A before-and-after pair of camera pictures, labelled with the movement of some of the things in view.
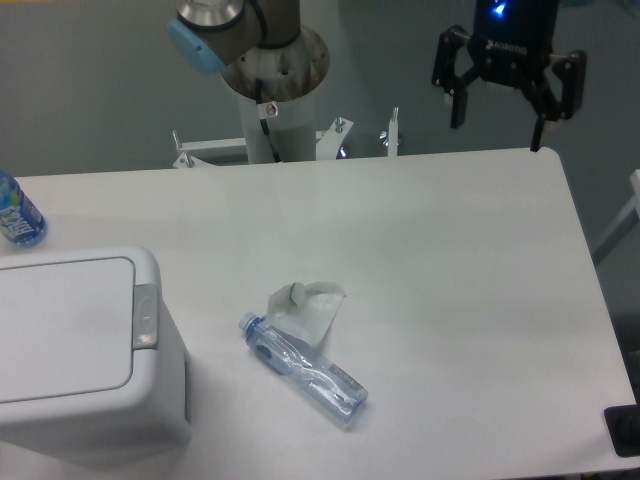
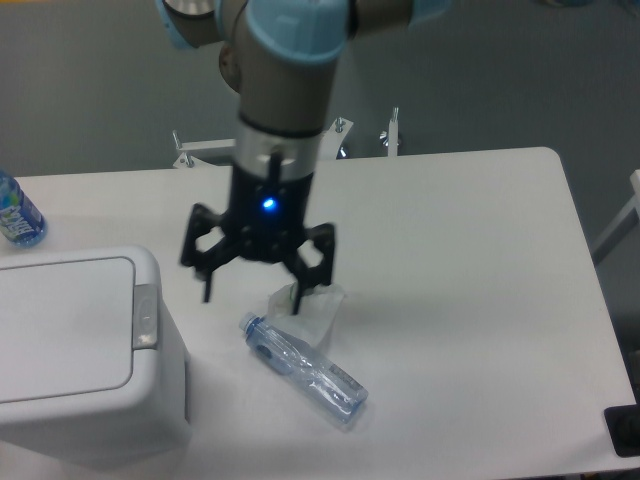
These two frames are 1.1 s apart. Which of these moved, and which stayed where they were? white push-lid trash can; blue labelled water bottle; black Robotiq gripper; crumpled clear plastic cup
Moved: black Robotiq gripper
Stayed: white push-lid trash can; blue labelled water bottle; crumpled clear plastic cup
